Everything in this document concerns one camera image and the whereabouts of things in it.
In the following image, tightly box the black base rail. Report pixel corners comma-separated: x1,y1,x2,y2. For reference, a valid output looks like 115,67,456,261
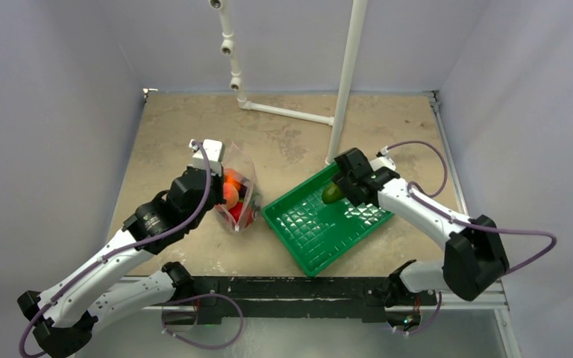
171,276,437,324

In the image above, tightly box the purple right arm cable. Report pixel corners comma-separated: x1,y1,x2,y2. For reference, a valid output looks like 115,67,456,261
385,140,558,275

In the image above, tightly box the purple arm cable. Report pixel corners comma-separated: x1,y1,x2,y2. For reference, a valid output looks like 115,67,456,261
18,140,214,358
385,140,558,275

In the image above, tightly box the toy peach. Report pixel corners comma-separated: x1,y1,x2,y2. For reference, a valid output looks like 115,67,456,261
223,183,239,210

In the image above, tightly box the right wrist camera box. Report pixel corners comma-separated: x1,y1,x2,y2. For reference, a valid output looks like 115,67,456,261
369,147,396,172

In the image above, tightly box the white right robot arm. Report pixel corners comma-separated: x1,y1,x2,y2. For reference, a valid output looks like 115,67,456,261
332,148,510,307

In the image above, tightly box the green toy mango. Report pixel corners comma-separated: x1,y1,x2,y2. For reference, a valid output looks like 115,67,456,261
322,182,345,205

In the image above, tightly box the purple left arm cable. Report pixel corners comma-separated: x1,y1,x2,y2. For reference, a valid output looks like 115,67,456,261
18,140,214,358

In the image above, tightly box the white PVC pipe frame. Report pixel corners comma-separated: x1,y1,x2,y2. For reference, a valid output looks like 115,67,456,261
206,1,368,163

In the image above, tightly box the red toy tomato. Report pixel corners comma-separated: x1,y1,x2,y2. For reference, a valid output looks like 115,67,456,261
228,202,254,227

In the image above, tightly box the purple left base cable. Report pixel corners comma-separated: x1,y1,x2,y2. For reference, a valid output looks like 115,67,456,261
160,292,246,351

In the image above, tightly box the green plastic tray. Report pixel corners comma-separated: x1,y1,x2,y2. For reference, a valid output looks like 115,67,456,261
262,164,394,277

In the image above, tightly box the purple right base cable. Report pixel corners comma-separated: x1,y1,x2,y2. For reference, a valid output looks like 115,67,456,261
390,291,444,338

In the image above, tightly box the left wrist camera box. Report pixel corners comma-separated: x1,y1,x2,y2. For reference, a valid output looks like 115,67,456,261
189,139,225,176

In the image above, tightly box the clear zip top bag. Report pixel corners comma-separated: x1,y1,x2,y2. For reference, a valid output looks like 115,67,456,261
214,142,263,233

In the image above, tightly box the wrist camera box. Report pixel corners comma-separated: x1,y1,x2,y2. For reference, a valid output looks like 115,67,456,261
369,147,396,172
189,139,225,176

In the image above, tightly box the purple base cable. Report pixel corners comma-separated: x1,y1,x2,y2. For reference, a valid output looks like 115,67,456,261
160,292,246,351
390,291,444,338

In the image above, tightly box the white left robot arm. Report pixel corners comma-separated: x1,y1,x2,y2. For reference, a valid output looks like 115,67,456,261
17,162,224,357

